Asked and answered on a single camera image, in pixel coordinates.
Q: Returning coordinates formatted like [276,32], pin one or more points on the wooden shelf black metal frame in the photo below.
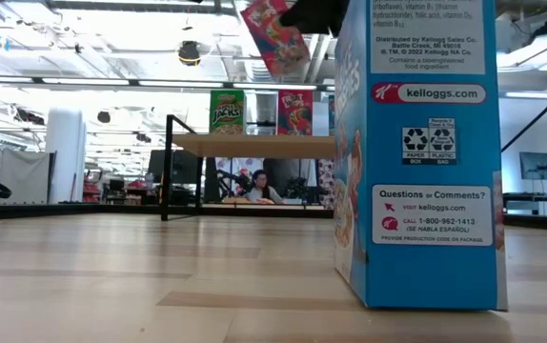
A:
[254,145]

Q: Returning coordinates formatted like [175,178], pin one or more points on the white partition screen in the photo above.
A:
[21,176]

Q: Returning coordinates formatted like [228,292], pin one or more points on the wall-side computer monitor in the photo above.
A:
[538,166]

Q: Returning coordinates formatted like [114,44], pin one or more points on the red Froot Loops cereal box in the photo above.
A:
[273,52]
[295,114]

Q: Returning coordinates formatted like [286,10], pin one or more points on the potted green plant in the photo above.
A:
[296,188]

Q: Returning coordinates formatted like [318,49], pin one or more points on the small black ceiling dome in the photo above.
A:
[104,116]

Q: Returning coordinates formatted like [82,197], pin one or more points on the black aluminium frame rails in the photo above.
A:
[540,223]

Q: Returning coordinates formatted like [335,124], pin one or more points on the green Apple Jacks cereal box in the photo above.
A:
[227,114]

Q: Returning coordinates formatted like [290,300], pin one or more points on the silver ceiling ventilation duct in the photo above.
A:
[254,70]

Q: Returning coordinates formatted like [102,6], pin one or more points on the background desk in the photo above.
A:
[531,196]

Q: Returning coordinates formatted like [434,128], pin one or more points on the long ceiling light strip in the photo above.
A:
[87,82]

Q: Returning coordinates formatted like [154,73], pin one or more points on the white round column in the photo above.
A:
[66,157]

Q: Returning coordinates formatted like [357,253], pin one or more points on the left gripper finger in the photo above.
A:
[316,16]

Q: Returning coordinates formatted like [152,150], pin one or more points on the person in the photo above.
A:
[259,190]

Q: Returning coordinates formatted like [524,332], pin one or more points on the red tool cart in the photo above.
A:
[92,190]

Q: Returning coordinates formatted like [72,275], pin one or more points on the dark background monitor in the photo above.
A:
[183,167]

